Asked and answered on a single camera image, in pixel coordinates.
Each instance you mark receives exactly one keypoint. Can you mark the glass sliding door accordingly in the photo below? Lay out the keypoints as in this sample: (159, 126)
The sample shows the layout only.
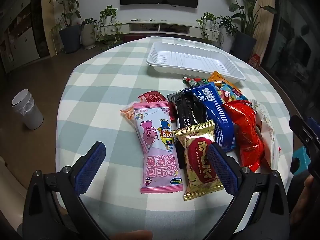
(295, 42)

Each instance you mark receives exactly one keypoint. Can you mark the clear orange snack packet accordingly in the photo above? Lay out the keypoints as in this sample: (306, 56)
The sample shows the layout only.
(127, 113)

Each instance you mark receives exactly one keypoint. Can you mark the person's left hand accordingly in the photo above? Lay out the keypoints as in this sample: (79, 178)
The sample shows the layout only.
(137, 235)

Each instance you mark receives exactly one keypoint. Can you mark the red storage box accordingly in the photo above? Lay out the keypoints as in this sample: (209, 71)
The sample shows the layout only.
(133, 38)

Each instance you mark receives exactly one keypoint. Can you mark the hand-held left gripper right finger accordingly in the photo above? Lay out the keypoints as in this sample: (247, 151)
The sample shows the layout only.
(222, 170)

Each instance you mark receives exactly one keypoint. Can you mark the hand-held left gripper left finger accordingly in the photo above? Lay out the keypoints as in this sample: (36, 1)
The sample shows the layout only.
(92, 171)

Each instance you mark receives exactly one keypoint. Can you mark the red textured snack packet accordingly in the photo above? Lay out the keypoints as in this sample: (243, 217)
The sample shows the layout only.
(152, 97)

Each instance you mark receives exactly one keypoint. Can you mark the red green striped packet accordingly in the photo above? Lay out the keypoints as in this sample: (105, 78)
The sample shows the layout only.
(191, 81)

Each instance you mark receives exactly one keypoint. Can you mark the trailing pothos plant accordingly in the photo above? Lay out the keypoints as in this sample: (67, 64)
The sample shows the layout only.
(207, 26)
(108, 22)

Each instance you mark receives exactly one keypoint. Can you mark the small plant in ribbed pot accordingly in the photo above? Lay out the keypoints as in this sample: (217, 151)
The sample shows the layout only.
(88, 33)

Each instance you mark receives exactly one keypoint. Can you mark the pink cartoon snack packet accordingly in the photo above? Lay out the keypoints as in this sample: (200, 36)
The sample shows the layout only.
(155, 140)

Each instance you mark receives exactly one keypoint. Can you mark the white trash bin with bag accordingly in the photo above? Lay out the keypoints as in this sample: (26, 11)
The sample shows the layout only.
(26, 110)

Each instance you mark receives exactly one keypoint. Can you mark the black snack packet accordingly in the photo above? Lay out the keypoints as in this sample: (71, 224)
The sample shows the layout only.
(186, 110)

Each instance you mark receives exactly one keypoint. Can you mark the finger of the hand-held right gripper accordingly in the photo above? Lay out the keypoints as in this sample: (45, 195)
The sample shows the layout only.
(314, 127)
(300, 128)

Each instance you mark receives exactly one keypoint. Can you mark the white plastic tray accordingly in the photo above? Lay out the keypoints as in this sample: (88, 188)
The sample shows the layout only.
(190, 60)

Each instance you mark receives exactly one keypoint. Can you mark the bushy plant in white pot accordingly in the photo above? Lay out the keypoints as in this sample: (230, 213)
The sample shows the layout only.
(228, 30)

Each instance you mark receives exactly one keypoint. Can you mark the leafy tree in blue pot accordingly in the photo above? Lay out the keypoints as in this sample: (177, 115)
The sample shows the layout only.
(68, 25)

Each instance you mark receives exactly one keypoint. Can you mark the white wall cupboard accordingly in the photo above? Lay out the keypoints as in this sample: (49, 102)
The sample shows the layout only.
(17, 25)

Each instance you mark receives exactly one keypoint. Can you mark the red paper bag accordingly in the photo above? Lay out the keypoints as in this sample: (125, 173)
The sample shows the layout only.
(255, 60)

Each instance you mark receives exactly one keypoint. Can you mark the person's right hand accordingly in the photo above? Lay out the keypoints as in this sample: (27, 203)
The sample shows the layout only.
(305, 202)

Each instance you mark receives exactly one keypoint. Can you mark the blue snack packet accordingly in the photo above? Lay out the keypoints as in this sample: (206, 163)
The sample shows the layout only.
(215, 115)

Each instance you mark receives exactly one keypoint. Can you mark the gold packet with red label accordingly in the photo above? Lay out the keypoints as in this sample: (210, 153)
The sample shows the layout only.
(197, 160)

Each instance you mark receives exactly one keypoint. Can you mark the teal stool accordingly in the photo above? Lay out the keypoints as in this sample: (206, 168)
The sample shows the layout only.
(301, 161)

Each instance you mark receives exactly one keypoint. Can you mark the white snack packet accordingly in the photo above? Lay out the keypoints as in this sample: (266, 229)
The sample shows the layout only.
(269, 130)

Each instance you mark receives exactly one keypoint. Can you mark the shiny red snack packet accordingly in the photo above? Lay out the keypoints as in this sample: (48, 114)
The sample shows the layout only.
(247, 130)

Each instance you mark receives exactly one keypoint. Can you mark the white television cabinet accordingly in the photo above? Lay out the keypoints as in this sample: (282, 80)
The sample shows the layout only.
(160, 24)

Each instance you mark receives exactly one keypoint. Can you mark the broad-leaf plant in blue pot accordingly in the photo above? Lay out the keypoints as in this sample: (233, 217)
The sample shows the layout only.
(246, 30)

